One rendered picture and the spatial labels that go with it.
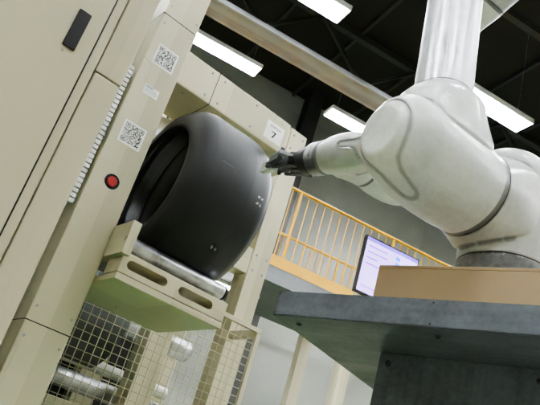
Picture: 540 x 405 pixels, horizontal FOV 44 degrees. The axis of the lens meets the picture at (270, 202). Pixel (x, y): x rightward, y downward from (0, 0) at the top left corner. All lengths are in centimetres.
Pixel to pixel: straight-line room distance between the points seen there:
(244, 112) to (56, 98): 158
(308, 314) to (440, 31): 55
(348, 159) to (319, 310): 67
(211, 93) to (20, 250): 162
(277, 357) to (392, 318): 1131
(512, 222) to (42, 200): 72
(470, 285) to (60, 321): 114
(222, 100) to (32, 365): 124
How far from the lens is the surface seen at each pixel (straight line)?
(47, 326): 183
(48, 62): 111
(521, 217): 113
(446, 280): 105
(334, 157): 161
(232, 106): 258
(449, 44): 120
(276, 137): 268
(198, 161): 191
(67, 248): 186
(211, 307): 194
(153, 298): 186
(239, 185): 193
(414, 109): 102
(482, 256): 112
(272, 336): 1221
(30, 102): 108
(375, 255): 610
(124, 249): 180
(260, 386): 1204
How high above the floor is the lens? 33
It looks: 25 degrees up
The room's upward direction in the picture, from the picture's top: 17 degrees clockwise
